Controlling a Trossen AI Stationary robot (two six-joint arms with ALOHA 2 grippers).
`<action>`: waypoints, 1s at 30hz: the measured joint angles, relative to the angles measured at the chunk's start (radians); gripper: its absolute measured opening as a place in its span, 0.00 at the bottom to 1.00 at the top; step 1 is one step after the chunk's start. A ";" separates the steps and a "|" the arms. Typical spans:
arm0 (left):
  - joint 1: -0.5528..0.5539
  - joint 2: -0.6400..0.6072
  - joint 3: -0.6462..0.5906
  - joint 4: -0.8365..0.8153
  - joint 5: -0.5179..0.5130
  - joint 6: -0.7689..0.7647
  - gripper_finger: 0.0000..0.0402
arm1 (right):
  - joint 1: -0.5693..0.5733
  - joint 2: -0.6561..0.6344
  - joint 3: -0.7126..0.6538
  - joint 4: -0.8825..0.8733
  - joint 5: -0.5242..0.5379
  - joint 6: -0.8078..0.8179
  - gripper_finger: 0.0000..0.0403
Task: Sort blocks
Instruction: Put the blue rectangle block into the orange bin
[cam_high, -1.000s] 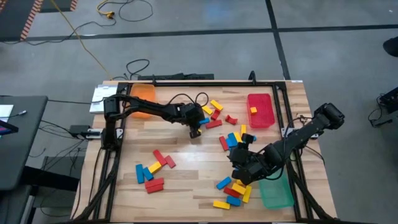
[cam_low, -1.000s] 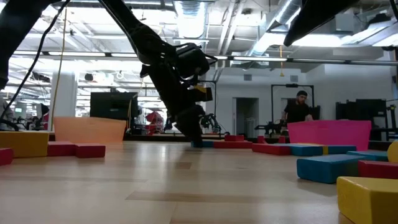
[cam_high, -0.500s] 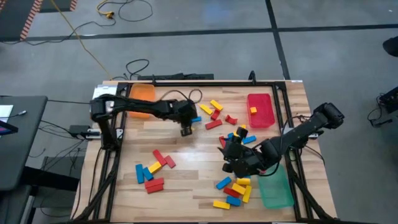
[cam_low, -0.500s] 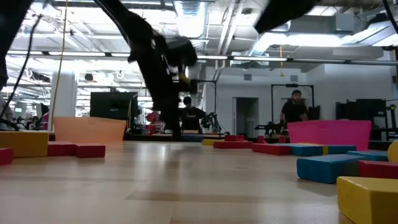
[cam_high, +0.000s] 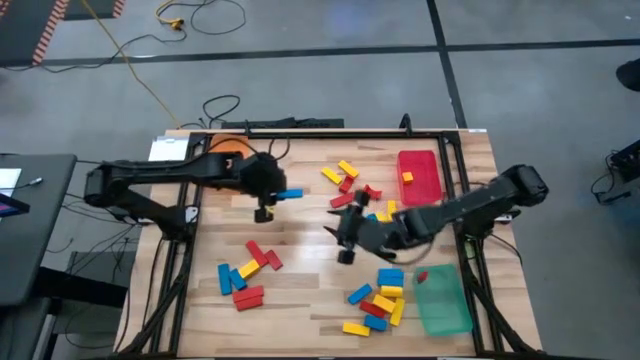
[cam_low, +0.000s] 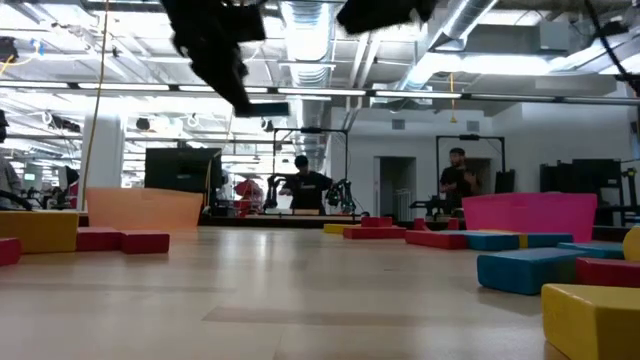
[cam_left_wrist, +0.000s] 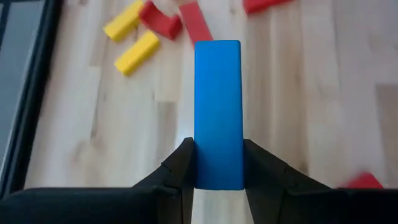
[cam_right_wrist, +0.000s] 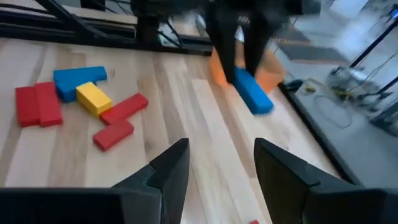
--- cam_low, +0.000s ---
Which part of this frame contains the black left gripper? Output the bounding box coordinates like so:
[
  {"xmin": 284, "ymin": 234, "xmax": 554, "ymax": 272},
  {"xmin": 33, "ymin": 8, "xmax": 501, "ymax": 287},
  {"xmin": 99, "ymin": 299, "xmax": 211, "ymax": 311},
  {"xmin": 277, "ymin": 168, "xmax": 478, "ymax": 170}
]
[{"xmin": 159, "ymin": 0, "xmax": 267, "ymax": 116}]

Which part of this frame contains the orange plastic bin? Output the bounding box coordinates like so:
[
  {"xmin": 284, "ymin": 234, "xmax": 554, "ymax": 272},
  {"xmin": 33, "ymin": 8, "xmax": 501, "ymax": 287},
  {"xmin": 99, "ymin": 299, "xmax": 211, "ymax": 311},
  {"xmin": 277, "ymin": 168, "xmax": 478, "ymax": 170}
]
[{"xmin": 84, "ymin": 187, "xmax": 205, "ymax": 231}]

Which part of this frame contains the red plastic bin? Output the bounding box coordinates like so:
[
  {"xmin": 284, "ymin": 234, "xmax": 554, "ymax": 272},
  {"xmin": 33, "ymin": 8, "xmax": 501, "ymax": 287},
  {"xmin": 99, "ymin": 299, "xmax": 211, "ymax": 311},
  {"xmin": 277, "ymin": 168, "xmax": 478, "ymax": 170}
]
[{"xmin": 462, "ymin": 192, "xmax": 599, "ymax": 244}]

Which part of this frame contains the black monitor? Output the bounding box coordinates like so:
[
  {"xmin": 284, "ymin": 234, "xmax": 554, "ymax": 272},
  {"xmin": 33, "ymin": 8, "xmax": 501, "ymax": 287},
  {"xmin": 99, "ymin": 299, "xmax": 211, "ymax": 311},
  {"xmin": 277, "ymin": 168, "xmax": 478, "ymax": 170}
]
[{"xmin": 144, "ymin": 147, "xmax": 224, "ymax": 194}]

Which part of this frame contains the red background machine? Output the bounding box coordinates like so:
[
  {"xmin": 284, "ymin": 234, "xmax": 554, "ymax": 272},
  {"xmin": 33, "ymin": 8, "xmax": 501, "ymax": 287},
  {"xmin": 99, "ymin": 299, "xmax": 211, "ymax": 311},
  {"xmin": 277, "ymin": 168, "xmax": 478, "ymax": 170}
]
[{"xmin": 233, "ymin": 178, "xmax": 265, "ymax": 217}]

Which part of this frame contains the person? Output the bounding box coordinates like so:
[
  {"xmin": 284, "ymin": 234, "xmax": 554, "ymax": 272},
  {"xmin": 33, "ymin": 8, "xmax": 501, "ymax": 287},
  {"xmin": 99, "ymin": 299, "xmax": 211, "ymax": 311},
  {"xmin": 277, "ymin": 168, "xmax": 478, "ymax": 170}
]
[
  {"xmin": 278, "ymin": 154, "xmax": 335, "ymax": 211},
  {"xmin": 0, "ymin": 109, "xmax": 25, "ymax": 211},
  {"xmin": 438, "ymin": 147, "xmax": 481, "ymax": 209}
]

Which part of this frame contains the white radiator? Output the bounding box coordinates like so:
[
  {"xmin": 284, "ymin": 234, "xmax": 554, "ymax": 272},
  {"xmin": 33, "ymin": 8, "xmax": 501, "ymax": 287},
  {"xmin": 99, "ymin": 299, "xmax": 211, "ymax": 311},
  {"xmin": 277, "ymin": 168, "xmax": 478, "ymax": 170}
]
[{"xmin": 392, "ymin": 188, "xmax": 415, "ymax": 222}]

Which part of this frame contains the black ceiling device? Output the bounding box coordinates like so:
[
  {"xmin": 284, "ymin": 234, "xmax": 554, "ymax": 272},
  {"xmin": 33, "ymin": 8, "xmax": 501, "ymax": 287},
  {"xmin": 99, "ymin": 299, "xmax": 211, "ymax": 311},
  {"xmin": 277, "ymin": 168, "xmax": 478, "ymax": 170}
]
[{"xmin": 0, "ymin": 37, "xmax": 19, "ymax": 64}]

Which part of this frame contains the black equipment rack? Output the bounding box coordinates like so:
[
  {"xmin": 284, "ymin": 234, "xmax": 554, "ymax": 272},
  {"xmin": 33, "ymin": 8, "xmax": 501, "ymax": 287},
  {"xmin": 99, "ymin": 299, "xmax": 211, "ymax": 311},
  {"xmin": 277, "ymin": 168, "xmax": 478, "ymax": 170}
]
[{"xmin": 538, "ymin": 158, "xmax": 640, "ymax": 226}]

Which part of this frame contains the silver round ventilation duct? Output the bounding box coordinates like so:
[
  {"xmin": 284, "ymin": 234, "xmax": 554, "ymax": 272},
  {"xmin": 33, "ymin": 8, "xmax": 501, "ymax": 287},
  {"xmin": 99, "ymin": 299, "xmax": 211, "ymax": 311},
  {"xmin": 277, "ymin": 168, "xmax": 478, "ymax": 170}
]
[{"xmin": 278, "ymin": 0, "xmax": 335, "ymax": 161}]

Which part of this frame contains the grey rectangular air duct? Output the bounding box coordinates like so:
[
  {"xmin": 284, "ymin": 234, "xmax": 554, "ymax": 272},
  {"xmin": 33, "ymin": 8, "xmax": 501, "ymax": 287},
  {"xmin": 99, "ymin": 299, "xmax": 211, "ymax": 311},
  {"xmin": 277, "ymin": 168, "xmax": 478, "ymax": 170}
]
[{"xmin": 399, "ymin": 0, "xmax": 501, "ymax": 91}]

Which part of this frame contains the black gantry frame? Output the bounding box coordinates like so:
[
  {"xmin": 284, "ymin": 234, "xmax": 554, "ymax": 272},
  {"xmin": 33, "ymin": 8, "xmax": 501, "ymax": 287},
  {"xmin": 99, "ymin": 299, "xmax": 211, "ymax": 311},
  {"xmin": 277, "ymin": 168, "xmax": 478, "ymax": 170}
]
[
  {"xmin": 435, "ymin": 133, "xmax": 506, "ymax": 196},
  {"xmin": 272, "ymin": 127, "xmax": 350, "ymax": 216}
]

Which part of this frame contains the long yellow cable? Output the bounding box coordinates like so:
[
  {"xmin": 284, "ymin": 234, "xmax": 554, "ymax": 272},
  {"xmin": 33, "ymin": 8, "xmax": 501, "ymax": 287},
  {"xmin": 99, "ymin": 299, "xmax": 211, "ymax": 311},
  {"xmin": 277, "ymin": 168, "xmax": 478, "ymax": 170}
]
[{"xmin": 79, "ymin": 0, "xmax": 110, "ymax": 211}]

